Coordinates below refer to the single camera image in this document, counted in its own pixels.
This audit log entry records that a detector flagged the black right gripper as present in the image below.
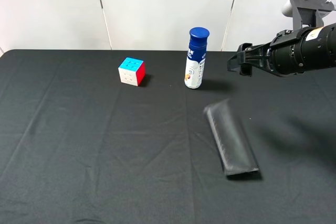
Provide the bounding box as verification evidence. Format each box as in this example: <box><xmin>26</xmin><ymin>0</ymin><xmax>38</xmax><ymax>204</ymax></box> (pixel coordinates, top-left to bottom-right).
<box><xmin>227</xmin><ymin>28</ymin><xmax>305</xmax><ymax>77</ymax></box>

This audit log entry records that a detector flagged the black leather pouch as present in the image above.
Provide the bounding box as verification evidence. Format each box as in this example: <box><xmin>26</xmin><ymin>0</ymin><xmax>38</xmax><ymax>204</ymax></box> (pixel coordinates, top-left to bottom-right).
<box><xmin>204</xmin><ymin>99</ymin><xmax>259</xmax><ymax>176</ymax></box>

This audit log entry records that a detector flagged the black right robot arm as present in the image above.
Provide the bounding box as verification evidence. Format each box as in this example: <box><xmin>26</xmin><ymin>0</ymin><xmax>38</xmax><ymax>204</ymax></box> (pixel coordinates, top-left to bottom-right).
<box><xmin>227</xmin><ymin>24</ymin><xmax>335</xmax><ymax>77</ymax></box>

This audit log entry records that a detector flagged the white bottle with blue cap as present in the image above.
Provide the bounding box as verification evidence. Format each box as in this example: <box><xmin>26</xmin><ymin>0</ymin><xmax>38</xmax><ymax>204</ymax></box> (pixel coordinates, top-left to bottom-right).
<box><xmin>184</xmin><ymin>27</ymin><xmax>209</xmax><ymax>89</ymax></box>

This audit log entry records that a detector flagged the colourful puzzle cube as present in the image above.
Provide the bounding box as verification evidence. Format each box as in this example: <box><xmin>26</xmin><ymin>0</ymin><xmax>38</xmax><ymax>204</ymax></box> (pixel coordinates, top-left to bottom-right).
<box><xmin>118</xmin><ymin>57</ymin><xmax>145</xmax><ymax>87</ymax></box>

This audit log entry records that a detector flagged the black tablecloth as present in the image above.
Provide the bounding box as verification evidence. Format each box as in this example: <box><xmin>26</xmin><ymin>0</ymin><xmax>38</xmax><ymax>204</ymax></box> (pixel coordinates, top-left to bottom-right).
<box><xmin>1</xmin><ymin>50</ymin><xmax>335</xmax><ymax>223</ymax></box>

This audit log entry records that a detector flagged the grey wrist camera on right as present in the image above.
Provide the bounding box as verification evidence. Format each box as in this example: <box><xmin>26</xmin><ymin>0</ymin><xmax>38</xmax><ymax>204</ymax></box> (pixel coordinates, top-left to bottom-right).
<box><xmin>281</xmin><ymin>0</ymin><xmax>335</xmax><ymax>30</ymax></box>

